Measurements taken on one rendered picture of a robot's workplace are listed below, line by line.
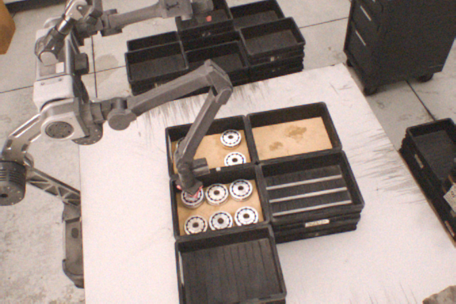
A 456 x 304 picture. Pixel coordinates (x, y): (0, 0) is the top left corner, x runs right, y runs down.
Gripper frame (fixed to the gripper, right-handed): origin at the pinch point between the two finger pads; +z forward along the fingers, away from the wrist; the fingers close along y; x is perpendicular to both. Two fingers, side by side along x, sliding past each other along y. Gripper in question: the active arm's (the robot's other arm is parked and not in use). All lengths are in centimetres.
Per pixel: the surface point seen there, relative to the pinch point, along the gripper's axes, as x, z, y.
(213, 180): -11.4, 1.6, -3.0
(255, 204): -13.7, 6.7, -24.3
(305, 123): -66, 8, -19
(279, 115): -59, 1, -8
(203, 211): 2.1, 6.1, -6.9
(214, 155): -25.1, 6.4, 7.7
